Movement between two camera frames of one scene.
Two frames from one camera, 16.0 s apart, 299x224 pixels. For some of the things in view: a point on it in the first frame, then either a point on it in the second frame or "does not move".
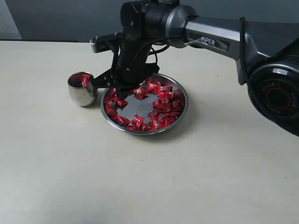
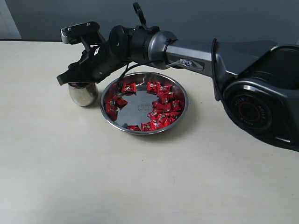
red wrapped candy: [157, 123] does not move
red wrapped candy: [165, 91] does not move
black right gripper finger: [108, 79] → [77, 72]
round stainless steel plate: [157, 105] does not move
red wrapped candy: [168, 116] does not move
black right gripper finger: [124, 92] → [83, 85]
